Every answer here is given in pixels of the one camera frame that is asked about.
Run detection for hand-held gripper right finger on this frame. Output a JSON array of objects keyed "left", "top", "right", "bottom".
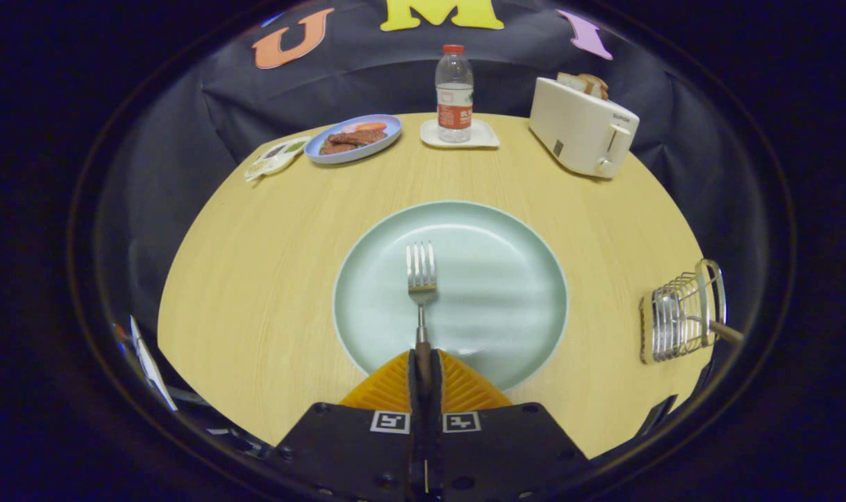
[{"left": 430, "top": 349, "right": 591, "bottom": 502}]

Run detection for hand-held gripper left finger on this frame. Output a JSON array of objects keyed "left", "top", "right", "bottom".
[{"left": 273, "top": 349, "right": 427, "bottom": 502}]

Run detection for wooden handle metal fork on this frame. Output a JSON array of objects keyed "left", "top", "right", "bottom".
[{"left": 405, "top": 242, "right": 439, "bottom": 391}]

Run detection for wooden handle metal spoon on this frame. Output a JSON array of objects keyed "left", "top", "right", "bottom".
[{"left": 649, "top": 291, "right": 744, "bottom": 360}]

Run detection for pale green plate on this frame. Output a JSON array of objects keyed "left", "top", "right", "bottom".
[{"left": 332, "top": 201, "right": 570, "bottom": 393}]

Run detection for white paper sheet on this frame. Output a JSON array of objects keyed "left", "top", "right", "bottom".
[{"left": 129, "top": 315, "right": 178, "bottom": 412}]

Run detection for brown meat slices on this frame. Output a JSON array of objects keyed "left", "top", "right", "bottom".
[{"left": 318, "top": 129, "right": 387, "bottom": 155}]

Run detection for white square coaster tray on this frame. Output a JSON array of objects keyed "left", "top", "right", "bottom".
[{"left": 420, "top": 117, "right": 501, "bottom": 149}]

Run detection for blue plate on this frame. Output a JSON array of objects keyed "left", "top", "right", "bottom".
[{"left": 303, "top": 114, "right": 403, "bottom": 165}]

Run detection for white divided sauce dish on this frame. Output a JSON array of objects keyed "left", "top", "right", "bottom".
[{"left": 245, "top": 137, "right": 312, "bottom": 183}]

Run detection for clear red cap water bottle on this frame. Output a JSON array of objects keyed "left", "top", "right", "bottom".
[{"left": 435, "top": 45, "right": 475, "bottom": 144}]

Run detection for white toaster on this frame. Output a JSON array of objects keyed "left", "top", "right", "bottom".
[{"left": 529, "top": 75, "right": 640, "bottom": 179}]

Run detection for black backdrop cloth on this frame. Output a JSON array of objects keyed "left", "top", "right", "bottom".
[{"left": 92, "top": 0, "right": 772, "bottom": 391}]

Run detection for black table edge bracket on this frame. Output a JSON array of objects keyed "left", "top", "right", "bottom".
[{"left": 638, "top": 395, "right": 679, "bottom": 439}]

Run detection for metal wire basket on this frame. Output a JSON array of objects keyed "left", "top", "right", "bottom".
[{"left": 639, "top": 259, "right": 728, "bottom": 365}]

